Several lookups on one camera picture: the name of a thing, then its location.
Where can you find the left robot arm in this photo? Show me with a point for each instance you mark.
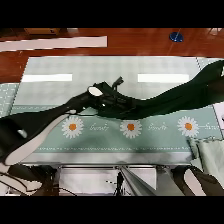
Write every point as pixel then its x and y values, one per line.
pixel 36 125

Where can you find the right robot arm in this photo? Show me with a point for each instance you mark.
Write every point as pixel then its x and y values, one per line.
pixel 196 181

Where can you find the pale green garment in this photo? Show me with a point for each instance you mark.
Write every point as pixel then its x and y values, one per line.
pixel 210 155

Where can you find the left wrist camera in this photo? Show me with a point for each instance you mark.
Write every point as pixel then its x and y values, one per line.
pixel 118 81

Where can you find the silver frame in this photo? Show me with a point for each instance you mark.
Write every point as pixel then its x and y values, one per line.
pixel 140 186

